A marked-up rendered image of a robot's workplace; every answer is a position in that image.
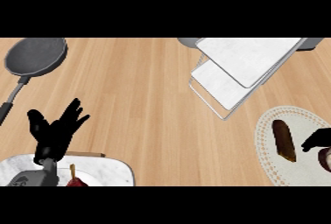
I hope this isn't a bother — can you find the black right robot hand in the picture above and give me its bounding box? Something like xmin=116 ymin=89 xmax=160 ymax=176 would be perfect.
xmin=301 ymin=127 xmax=331 ymax=153

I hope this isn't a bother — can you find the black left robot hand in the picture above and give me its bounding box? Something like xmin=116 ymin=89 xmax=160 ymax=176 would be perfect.
xmin=26 ymin=97 xmax=92 ymax=166

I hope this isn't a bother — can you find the dark red cupcake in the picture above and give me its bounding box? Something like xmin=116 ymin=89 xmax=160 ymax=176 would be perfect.
xmin=317 ymin=146 xmax=331 ymax=173

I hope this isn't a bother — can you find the white oval placemat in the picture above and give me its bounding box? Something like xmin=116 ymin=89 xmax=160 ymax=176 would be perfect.
xmin=255 ymin=105 xmax=331 ymax=187

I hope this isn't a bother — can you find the white tiered shelf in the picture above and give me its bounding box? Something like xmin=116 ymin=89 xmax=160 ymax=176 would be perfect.
xmin=188 ymin=38 xmax=310 ymax=121

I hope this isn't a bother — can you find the wooden board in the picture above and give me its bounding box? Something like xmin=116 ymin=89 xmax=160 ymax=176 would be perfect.
xmin=66 ymin=150 xmax=107 ymax=158

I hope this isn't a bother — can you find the white marble plate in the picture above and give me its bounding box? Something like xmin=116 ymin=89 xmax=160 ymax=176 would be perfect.
xmin=0 ymin=153 xmax=137 ymax=187

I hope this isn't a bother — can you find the red pepper with stem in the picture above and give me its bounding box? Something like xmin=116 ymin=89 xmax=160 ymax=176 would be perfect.
xmin=66 ymin=163 xmax=89 ymax=187

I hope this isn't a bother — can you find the dark grey frying pan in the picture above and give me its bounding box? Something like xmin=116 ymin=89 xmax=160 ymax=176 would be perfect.
xmin=0 ymin=38 xmax=69 ymax=127

